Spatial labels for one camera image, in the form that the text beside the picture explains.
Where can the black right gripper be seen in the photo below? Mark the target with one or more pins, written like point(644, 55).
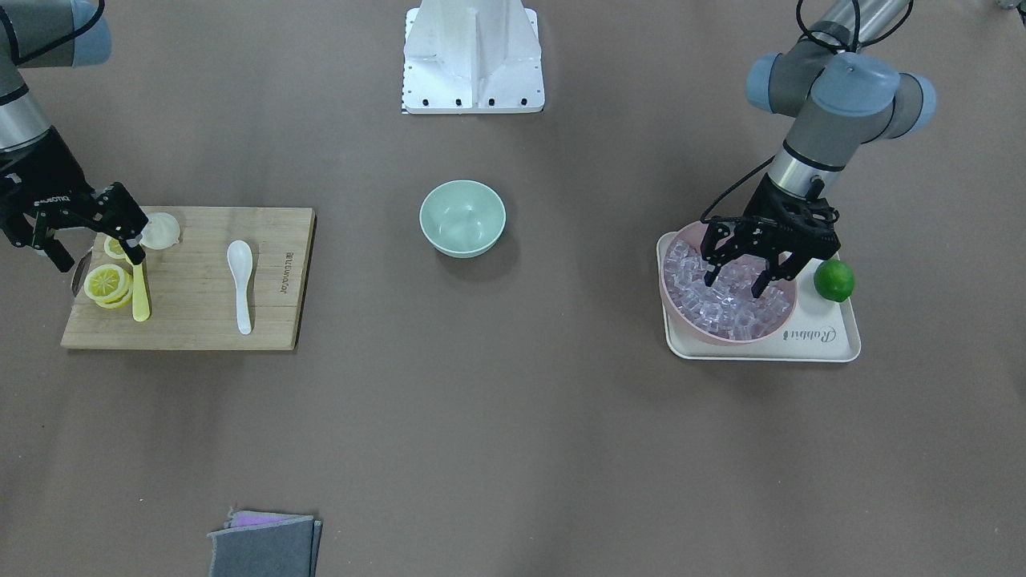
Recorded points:
point(42, 180)

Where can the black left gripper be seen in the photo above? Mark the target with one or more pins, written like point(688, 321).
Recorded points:
point(771, 210)

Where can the white ceramic spoon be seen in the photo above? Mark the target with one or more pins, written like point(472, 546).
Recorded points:
point(240, 264)

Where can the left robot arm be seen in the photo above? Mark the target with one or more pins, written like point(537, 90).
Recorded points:
point(839, 98)

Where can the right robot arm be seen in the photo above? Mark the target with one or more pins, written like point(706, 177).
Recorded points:
point(44, 35)

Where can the pile of clear ice cubes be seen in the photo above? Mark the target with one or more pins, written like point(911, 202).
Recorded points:
point(727, 308)

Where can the pink bowl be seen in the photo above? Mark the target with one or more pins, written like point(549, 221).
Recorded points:
point(725, 312)

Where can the mint green bowl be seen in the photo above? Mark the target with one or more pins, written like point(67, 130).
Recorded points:
point(463, 218)

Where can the single lemon slice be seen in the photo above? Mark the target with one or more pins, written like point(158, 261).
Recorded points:
point(114, 249)

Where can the stacked lemon slices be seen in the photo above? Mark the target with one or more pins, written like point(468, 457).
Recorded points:
point(109, 286)

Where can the green lime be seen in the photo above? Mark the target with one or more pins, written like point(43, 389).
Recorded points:
point(834, 280)

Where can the yellow plastic knife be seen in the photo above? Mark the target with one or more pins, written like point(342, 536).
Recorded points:
point(141, 305)

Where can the beige rectangular tray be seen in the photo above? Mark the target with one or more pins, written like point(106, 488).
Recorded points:
point(818, 330)

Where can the bamboo cutting board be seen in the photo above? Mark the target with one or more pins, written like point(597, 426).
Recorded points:
point(192, 292)

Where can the folded grey cloth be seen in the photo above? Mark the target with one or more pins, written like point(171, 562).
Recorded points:
point(258, 543)

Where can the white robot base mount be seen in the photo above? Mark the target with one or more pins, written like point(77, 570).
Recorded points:
point(472, 58)

